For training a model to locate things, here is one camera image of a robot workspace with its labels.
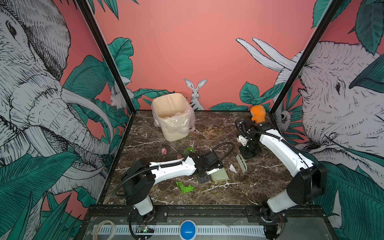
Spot cream plastic trash bin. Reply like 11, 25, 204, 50
151, 93, 195, 142

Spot green paper scrap front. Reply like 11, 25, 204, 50
176, 182, 195, 194

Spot orange carrot plush toy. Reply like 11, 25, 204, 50
250, 105, 266, 124

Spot green paper scrap centre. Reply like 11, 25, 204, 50
184, 147, 196, 157

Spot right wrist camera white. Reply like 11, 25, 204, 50
237, 135, 248, 147

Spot coiled clear cable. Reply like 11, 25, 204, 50
92, 219, 117, 240

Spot black front mounting rail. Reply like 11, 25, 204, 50
84, 205, 326, 225

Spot left black frame post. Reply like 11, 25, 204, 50
76, 0, 136, 114

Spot blue round button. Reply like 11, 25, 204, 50
179, 220, 197, 240

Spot white paper scrap centre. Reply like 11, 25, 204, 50
229, 164, 237, 173

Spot white slotted cable duct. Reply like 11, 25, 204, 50
98, 225, 265, 237

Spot pale green hand brush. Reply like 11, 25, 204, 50
236, 154, 248, 173

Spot right black frame post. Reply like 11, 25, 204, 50
270, 0, 343, 115

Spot black frame post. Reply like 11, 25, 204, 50
76, 0, 136, 114
270, 0, 343, 115

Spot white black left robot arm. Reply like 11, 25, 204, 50
113, 151, 224, 223

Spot pale green dustpan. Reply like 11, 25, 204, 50
210, 168, 230, 182

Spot green paper scrap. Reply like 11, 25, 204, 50
176, 182, 195, 194
184, 147, 196, 157

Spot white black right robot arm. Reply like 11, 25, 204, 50
235, 119, 328, 223

